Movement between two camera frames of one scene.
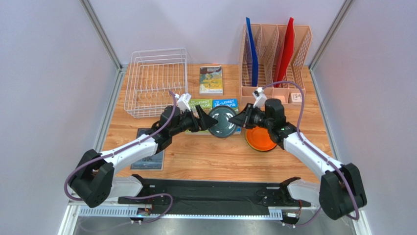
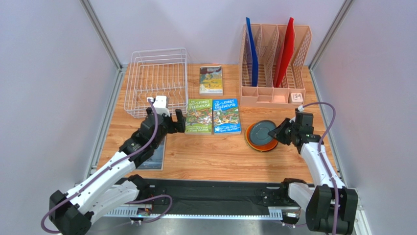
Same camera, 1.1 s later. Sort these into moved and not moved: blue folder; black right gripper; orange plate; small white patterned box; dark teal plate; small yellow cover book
Moved: black right gripper; dark teal plate
Not moved: small yellow cover book; orange plate; small white patterned box; blue folder
